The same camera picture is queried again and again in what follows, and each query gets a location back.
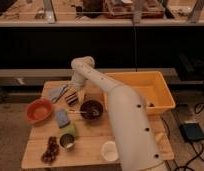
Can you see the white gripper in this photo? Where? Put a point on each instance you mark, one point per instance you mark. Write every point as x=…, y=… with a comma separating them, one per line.
x=78, y=81

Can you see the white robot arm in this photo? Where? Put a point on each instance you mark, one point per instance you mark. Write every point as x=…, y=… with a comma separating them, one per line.
x=135, y=141

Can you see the metal spoon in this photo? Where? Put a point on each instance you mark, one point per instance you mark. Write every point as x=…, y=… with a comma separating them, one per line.
x=78, y=111

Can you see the dark brown bowl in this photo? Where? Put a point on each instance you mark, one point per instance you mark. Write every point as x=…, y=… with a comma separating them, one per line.
x=91, y=110

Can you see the orange red bowl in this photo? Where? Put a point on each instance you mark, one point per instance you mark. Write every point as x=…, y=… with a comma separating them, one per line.
x=39, y=110

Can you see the green sponge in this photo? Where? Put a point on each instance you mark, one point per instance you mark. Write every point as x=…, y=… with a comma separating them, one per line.
x=70, y=129

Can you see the small metal cup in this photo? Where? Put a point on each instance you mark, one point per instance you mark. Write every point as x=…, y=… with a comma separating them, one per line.
x=67, y=141

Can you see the dark grape bunch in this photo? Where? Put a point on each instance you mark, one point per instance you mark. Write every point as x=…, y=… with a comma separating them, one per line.
x=51, y=152

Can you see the orange plastic bin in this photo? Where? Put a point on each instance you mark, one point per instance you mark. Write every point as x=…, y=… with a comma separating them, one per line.
x=152, y=87

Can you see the white paper cup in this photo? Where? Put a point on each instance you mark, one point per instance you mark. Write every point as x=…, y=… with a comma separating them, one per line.
x=109, y=151

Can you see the yellow corn piece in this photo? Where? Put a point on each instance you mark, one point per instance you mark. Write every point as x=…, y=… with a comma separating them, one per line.
x=159, y=137

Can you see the black foot pedal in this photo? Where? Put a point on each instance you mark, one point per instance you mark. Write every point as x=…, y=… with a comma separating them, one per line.
x=191, y=132

